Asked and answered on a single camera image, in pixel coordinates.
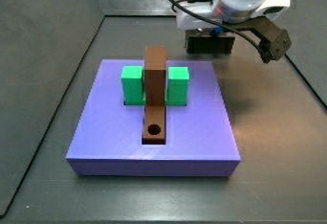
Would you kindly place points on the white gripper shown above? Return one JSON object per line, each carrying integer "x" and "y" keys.
{"x": 194, "y": 15}

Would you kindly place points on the blue peg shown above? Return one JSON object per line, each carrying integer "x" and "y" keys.
{"x": 217, "y": 31}

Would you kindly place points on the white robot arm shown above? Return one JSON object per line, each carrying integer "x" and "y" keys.
{"x": 235, "y": 11}

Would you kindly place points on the black angle fixture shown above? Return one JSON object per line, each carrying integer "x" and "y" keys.
{"x": 207, "y": 44}

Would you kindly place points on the right green block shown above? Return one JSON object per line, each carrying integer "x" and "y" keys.
{"x": 178, "y": 85}

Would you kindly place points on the green block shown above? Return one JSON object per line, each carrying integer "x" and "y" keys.
{"x": 133, "y": 85}
{"x": 178, "y": 85}

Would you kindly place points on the left green block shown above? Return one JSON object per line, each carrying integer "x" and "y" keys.
{"x": 133, "y": 85}

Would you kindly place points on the purple base block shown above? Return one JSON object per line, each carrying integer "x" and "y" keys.
{"x": 199, "y": 148}

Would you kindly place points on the brown L-shaped bracket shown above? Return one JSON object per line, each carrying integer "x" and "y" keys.
{"x": 154, "y": 127}

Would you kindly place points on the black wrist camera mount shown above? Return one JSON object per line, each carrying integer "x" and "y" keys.
{"x": 274, "y": 39}

